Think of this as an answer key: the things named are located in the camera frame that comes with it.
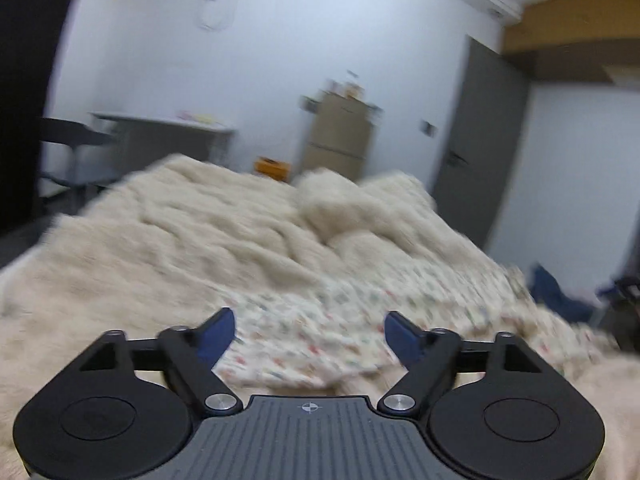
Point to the bottles and jars cluster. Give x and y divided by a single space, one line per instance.
347 86

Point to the cartoon print cream pants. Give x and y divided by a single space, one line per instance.
320 320

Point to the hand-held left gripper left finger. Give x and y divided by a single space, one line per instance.
220 331

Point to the grey desk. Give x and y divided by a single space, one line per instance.
165 136

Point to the dark cloth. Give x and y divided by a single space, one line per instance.
25 85

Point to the fluffy cream blanket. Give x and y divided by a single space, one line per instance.
175 240

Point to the black chair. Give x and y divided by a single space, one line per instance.
70 132

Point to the navy blue bag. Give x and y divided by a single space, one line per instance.
550 292

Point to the grey door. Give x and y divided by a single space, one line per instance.
480 135

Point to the wall light switch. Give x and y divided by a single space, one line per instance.
428 128

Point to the orange box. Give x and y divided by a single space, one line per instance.
270 168

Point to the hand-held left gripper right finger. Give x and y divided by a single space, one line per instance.
401 336

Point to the dark object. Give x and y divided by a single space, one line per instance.
620 320

